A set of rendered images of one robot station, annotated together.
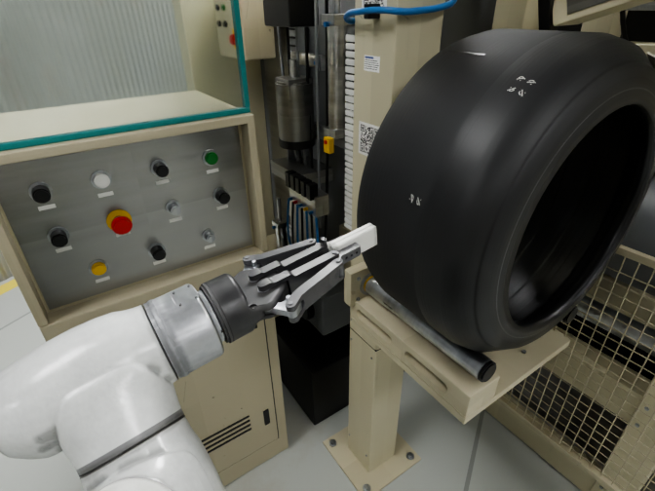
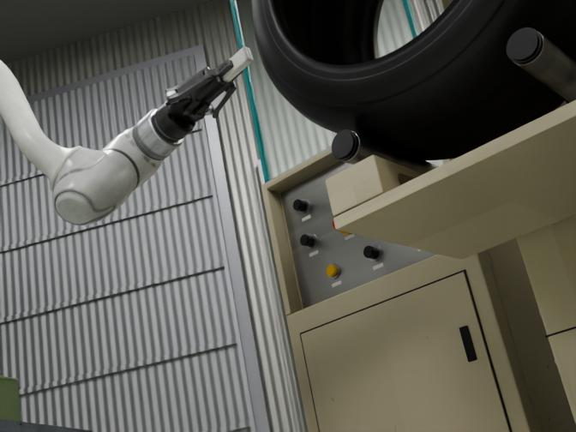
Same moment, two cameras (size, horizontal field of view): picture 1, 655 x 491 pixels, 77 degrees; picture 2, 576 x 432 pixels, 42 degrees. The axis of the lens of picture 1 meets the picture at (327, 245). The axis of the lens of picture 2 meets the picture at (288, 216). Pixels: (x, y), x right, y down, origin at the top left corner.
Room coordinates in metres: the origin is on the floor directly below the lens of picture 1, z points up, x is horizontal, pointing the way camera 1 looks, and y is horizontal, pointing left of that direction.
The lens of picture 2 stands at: (0.13, -1.17, 0.44)
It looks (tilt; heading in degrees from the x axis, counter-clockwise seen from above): 21 degrees up; 71
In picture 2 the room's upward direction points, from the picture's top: 11 degrees counter-clockwise
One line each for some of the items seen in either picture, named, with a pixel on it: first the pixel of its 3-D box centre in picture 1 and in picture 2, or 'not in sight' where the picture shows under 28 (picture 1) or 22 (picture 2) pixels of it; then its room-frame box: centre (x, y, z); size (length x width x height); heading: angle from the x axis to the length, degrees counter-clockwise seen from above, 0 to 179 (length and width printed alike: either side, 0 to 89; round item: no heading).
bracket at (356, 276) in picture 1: (408, 262); not in sight; (0.90, -0.21, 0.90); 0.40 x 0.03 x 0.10; 124
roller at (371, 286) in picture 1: (420, 321); (409, 169); (0.67, -0.20, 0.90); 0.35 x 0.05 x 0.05; 34
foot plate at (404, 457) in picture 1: (370, 449); not in sight; (0.95, -0.15, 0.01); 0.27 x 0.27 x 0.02; 34
